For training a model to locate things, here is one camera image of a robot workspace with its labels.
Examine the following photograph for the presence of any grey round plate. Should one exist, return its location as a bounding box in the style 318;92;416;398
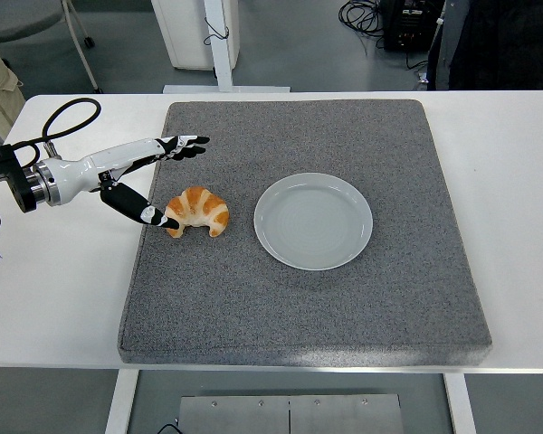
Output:
253;172;375;272

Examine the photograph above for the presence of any black floor cable bundle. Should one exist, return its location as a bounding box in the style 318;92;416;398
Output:
337;0;386;51

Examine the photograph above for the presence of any white table leg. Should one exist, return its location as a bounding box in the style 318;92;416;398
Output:
103;369;139;434
443;373;477;434

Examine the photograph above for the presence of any black electronics box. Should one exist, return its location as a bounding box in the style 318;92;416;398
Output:
378;0;444;52

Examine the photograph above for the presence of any grey chair with casters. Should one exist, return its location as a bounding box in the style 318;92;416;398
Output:
0;0;104;94

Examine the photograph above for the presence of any grey metal plate with screws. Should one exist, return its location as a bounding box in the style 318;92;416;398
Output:
176;393;405;434

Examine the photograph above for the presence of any grey speckled mat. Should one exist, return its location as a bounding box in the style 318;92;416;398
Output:
117;99;494;366

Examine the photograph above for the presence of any croissant bread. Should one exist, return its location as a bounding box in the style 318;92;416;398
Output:
164;185;231;239

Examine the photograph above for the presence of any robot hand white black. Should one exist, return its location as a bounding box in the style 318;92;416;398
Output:
53;134;211;230

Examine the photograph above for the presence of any person in dark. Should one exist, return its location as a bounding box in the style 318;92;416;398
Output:
426;0;543;91

